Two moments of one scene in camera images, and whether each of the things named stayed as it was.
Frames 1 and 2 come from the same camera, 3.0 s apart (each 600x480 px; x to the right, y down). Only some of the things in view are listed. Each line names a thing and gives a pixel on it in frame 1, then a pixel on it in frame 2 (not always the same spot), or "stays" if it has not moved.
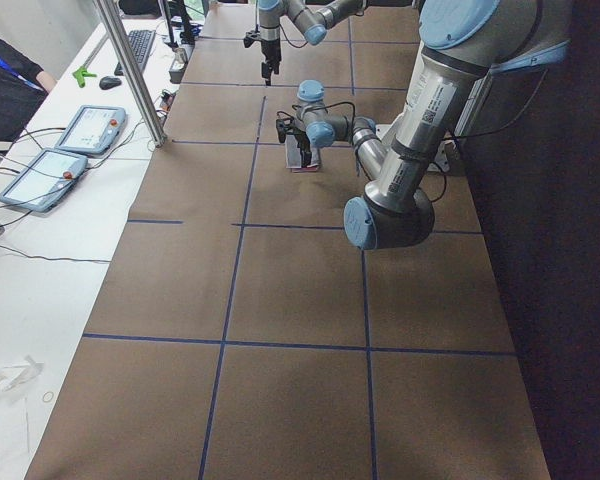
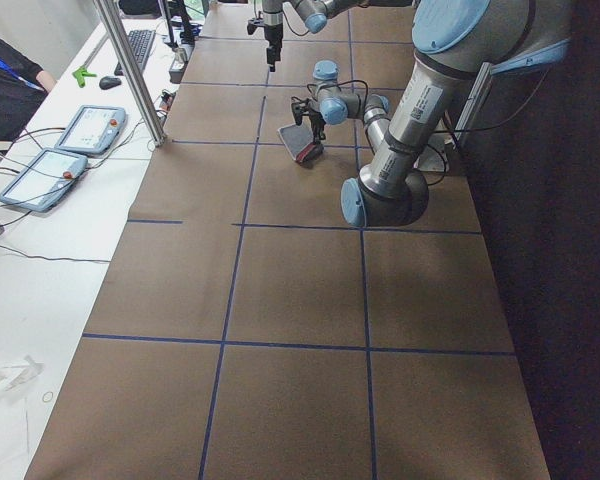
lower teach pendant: x=42 y=178 stays
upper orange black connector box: x=167 y=99 stays
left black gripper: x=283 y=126 -> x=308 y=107
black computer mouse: x=107 y=82 stays
